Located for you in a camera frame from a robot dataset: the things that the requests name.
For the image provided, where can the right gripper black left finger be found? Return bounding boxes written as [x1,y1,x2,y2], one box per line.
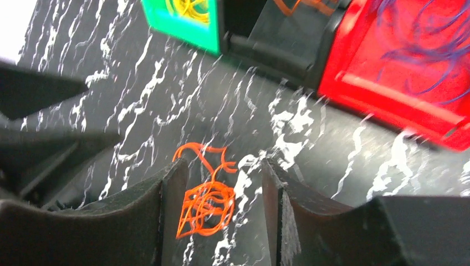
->
[1,159,189,265]

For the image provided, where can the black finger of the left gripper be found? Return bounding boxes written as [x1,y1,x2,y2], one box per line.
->
[1,62,88,120]

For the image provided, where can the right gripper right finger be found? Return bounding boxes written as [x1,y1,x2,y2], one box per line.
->
[262,159,469,265]

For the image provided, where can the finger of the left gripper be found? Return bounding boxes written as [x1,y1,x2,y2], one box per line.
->
[1,130,121,206]

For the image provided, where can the orange yellow cables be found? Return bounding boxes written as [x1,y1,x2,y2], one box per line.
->
[171,142,239,240]

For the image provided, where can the green plastic bin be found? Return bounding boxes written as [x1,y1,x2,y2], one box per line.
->
[142,1,221,55]

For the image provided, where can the black plastic bin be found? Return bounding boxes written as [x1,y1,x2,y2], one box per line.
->
[217,1,350,90]

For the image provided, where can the red plastic bin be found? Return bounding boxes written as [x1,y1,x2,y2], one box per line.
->
[319,1,469,152]

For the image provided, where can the orange cable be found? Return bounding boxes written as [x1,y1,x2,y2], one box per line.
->
[273,0,339,17]

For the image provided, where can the dark red cable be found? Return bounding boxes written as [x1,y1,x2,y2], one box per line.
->
[371,0,470,105]

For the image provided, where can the yellow cables in green bin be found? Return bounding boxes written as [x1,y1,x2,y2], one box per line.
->
[165,0,211,25]

